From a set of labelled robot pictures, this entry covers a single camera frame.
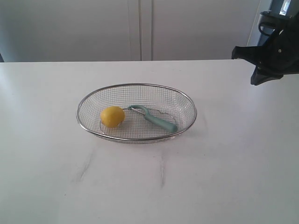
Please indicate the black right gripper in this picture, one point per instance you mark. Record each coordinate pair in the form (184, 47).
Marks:
(277, 57)

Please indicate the teal handled peeler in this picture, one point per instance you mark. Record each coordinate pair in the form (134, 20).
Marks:
(167, 126)

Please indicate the yellow lemon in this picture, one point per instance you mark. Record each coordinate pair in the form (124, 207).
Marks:
(112, 116)

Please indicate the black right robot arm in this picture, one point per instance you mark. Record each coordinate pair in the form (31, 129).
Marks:
(294, 11)

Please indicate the oval steel mesh basket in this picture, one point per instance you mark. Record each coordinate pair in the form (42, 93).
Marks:
(163, 102)

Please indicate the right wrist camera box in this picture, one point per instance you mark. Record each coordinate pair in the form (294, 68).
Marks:
(270, 21)

